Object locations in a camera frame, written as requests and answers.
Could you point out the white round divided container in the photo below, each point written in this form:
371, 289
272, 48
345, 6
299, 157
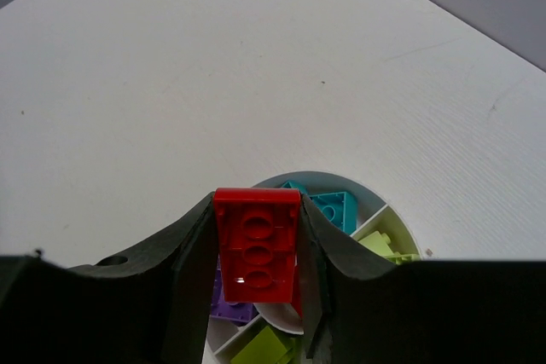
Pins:
224, 339

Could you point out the lime lego plate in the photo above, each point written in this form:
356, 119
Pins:
399, 258

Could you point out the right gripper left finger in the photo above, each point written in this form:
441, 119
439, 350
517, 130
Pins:
149, 303

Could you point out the pale green lego brick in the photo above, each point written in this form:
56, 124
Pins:
379, 243

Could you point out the red stepped lego brick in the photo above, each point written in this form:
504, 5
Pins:
257, 235

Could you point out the lime lego brick small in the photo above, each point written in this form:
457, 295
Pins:
269, 346

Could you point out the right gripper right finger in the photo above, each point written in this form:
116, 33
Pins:
360, 308

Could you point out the teal small lego brick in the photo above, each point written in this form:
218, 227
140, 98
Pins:
291, 184

